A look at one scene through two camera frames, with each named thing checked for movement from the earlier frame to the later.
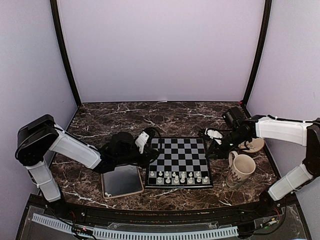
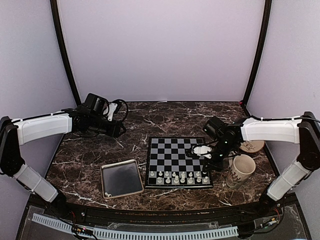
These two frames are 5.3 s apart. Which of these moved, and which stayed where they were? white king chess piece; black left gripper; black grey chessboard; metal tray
Moved: black left gripper
Stayed: metal tray; black grey chessboard; white king chess piece
